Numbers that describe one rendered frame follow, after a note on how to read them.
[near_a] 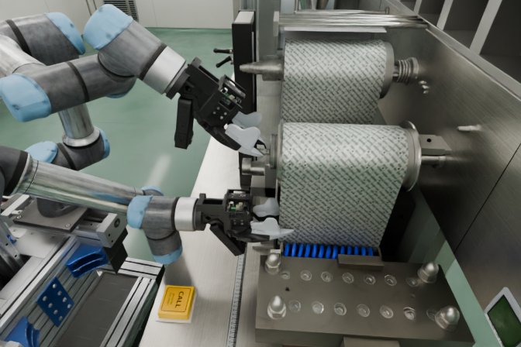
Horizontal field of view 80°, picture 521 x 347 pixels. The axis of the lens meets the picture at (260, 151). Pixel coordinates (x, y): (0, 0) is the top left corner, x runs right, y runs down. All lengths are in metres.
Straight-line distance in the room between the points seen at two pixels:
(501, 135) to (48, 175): 0.83
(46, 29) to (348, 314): 0.95
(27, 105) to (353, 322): 0.67
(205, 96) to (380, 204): 0.41
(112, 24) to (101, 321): 1.40
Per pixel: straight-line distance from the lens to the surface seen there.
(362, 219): 0.72
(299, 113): 0.81
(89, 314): 1.77
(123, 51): 0.55
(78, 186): 0.80
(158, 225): 0.72
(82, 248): 1.35
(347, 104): 0.81
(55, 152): 1.21
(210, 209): 0.68
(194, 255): 0.92
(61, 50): 1.00
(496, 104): 0.61
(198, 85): 0.56
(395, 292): 0.75
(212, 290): 0.85
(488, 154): 0.61
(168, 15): 6.53
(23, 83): 0.61
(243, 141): 0.58
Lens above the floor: 1.64
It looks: 36 degrees down
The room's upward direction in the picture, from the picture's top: straight up
